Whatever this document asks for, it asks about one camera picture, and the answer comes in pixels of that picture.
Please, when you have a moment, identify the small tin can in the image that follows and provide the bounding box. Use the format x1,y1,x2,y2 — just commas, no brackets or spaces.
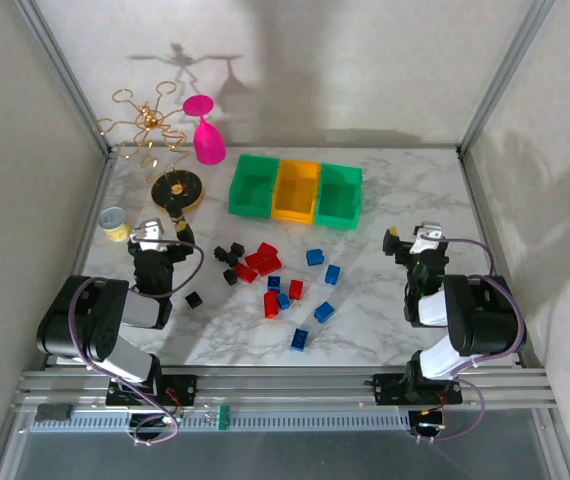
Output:
98,207,134,244

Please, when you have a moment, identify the green plastic bin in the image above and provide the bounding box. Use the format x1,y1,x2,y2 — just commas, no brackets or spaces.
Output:
228,153,281,220
313,163,364,231

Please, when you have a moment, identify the pink plastic wine glass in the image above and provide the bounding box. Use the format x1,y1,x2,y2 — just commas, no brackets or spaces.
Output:
182,94,227,165

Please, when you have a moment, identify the yellow plastic bin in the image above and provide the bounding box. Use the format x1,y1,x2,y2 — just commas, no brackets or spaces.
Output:
270,158,322,225

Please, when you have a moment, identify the small black block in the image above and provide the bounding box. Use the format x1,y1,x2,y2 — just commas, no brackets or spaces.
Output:
37,403,72,422

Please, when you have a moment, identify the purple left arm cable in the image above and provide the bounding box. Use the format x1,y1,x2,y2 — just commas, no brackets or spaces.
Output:
67,234,205,446

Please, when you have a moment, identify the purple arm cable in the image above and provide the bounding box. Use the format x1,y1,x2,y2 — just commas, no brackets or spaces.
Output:
412,235,524,446
67,234,205,446

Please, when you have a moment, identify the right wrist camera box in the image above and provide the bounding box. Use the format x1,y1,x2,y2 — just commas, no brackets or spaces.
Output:
412,221,445,254

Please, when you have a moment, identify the gold wire glass rack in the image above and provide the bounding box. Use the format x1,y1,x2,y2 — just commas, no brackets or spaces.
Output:
92,82,206,211

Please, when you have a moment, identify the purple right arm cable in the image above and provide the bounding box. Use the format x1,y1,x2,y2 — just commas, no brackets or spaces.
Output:
412,235,524,446

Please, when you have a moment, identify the aluminium side rail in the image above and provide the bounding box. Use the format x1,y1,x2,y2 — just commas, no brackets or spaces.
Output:
44,152,119,371
457,147,549,374

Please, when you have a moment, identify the thin aluminium cross rail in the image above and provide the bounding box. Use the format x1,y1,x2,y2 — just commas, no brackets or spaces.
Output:
109,142,462,151

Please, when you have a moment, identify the wide aluminium base rail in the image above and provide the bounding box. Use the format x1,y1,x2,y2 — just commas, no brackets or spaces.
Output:
12,367,559,414

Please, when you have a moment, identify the aluminium frame post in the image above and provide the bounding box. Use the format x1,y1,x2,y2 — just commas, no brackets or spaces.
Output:
12,0,116,159
457,0,557,154

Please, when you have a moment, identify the grey slotted cable duct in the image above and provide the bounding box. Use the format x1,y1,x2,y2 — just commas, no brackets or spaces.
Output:
29,408,414,435

